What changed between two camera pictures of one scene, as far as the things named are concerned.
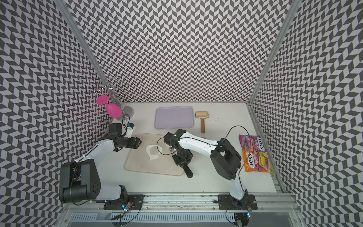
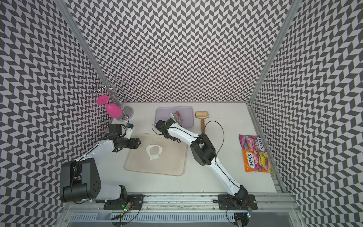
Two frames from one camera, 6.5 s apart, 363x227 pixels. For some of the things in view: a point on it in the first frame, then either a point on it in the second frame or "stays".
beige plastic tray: x=138 y=159 stays
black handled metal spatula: x=187 y=170 to x=177 y=118
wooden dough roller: x=202 y=115 stays
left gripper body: x=127 y=142 stays
